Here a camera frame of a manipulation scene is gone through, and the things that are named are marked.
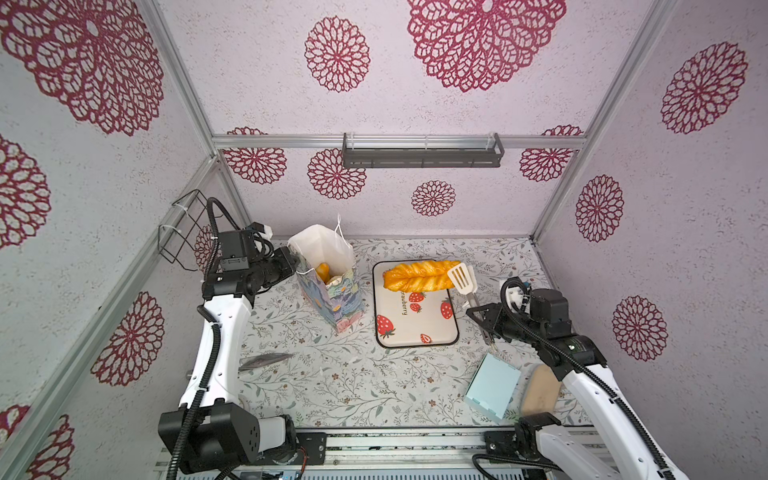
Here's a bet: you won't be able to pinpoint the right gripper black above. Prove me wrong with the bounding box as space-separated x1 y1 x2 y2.
466 303 543 350

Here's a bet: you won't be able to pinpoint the bread roll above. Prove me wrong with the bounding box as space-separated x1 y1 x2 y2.
315 263 332 284

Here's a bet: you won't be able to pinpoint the metal tongs with white tips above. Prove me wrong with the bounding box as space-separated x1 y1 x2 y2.
447 262 480 308

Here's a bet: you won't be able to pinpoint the floral paper bag white interior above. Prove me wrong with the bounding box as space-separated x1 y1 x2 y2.
288 215 365 333

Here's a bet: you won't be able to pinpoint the long braided bread loaf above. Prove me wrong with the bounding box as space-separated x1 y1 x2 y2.
383 260 460 293

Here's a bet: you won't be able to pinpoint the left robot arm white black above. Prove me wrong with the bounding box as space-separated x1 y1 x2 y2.
158 197 301 479

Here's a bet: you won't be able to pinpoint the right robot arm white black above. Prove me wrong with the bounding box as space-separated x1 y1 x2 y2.
466 277 686 479

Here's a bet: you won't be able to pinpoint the mint green box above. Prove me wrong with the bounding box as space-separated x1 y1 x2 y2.
464 353 522 423

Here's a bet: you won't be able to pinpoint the white tray with black rim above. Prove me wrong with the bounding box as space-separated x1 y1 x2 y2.
372 261 460 349

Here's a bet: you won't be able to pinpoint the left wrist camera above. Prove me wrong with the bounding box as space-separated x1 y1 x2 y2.
217 222 274 272

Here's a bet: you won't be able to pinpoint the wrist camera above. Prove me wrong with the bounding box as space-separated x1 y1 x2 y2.
217 222 274 272
501 277 531 312

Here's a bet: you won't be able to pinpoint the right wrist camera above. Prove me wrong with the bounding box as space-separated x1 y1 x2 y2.
501 277 531 312

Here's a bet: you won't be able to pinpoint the black wire wall rack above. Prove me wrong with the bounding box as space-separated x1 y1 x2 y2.
156 189 213 273

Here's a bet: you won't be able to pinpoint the black wall shelf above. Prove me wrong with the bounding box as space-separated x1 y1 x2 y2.
341 134 505 169

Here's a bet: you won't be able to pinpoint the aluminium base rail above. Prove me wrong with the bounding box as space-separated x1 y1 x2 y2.
152 426 619 475

